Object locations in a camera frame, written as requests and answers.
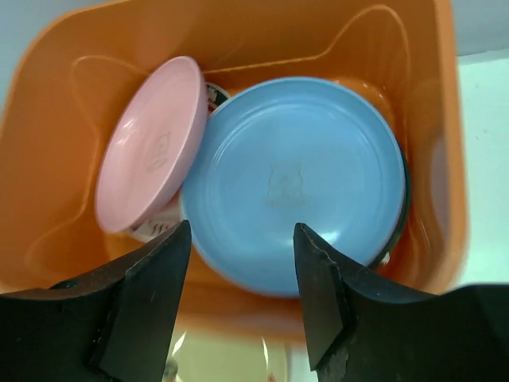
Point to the small beige patterned plate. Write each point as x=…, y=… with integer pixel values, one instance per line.
x=208, y=357

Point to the blue plastic plate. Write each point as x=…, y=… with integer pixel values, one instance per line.
x=288, y=151

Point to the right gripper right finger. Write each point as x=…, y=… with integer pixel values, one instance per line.
x=360, y=326

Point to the white plate orange sunburst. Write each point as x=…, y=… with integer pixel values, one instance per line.
x=384, y=256

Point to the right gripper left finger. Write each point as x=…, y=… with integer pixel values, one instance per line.
x=113, y=323

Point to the pink plastic plate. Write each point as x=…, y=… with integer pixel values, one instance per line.
x=153, y=146

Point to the white plate green rim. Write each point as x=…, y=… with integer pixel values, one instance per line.
x=171, y=213

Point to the orange plastic bin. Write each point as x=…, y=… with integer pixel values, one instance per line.
x=76, y=78

